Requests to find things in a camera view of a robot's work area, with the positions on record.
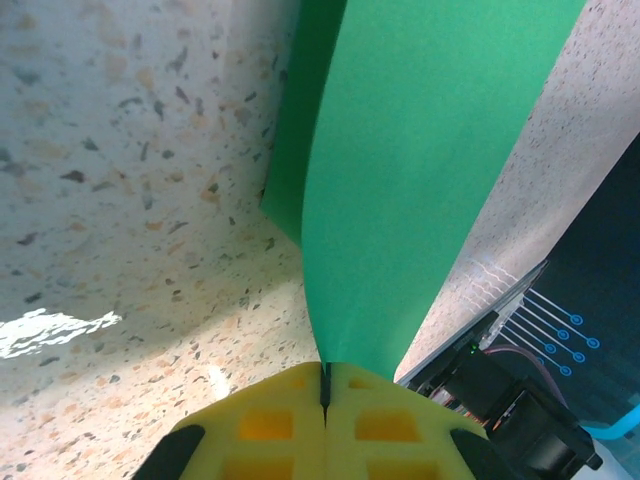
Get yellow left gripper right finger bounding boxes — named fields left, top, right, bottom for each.
left=323, top=361, right=502, bottom=480

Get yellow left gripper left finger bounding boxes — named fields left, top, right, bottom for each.
left=132, top=361, right=328, bottom=480

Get green paper sheet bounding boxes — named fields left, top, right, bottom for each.
left=259, top=0, right=589, bottom=384

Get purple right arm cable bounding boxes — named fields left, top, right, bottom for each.
left=482, top=344, right=571, bottom=407

